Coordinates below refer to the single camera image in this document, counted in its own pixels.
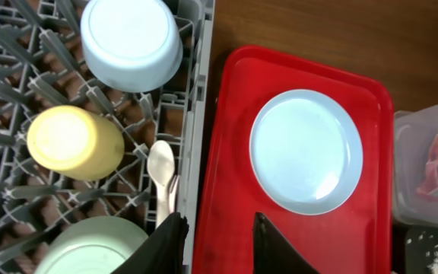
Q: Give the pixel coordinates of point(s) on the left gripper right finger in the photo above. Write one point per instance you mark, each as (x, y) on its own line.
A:
(273, 253)

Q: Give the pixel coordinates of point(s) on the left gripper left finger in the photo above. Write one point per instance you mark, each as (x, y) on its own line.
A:
(162, 252)

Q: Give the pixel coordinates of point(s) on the green bowl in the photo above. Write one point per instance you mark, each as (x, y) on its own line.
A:
(94, 245)

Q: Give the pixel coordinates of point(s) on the white plastic spoon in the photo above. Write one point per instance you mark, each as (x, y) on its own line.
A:
(161, 168)

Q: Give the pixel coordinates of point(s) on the light blue plate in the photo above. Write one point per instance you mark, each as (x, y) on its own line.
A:
(306, 152)

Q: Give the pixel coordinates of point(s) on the yellow plastic cup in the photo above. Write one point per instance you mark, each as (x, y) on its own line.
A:
(75, 143)

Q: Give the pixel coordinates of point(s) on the light blue bowl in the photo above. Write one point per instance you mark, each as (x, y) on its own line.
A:
(131, 45)

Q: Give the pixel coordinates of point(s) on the grey dishwasher rack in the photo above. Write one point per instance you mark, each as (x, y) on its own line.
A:
(42, 66)

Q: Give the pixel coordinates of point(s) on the red plastic tray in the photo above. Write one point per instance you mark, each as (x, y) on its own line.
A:
(354, 238)

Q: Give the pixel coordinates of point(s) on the black tray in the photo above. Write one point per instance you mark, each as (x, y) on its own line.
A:
(399, 236)

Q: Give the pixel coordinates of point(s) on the clear plastic bin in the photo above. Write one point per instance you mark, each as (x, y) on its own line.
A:
(415, 185)

